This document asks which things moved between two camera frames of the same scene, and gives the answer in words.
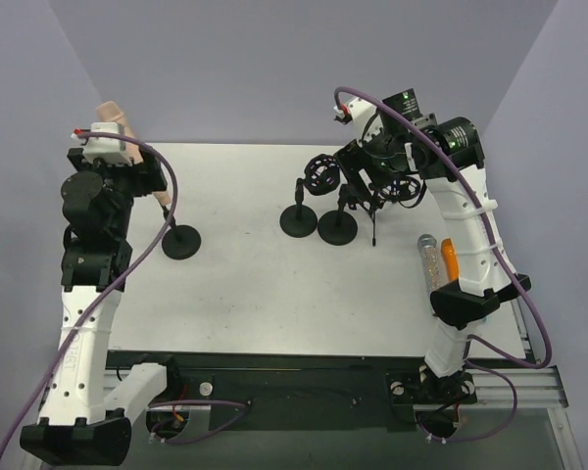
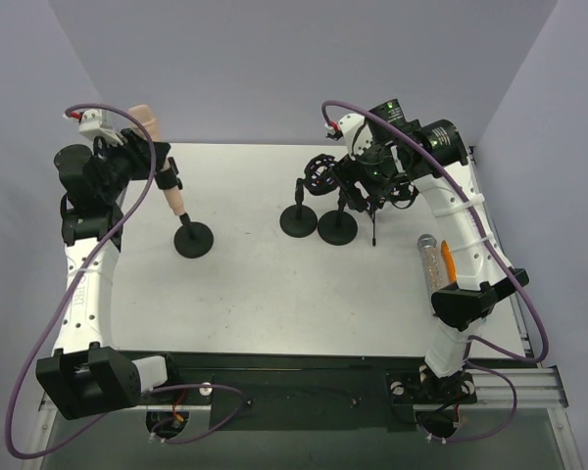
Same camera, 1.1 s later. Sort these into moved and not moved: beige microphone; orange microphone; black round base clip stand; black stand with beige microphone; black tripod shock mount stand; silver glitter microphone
Moved: beige microphone; black stand with beige microphone
Not moved: black tripod shock mount stand; orange microphone; silver glitter microphone; black round base clip stand
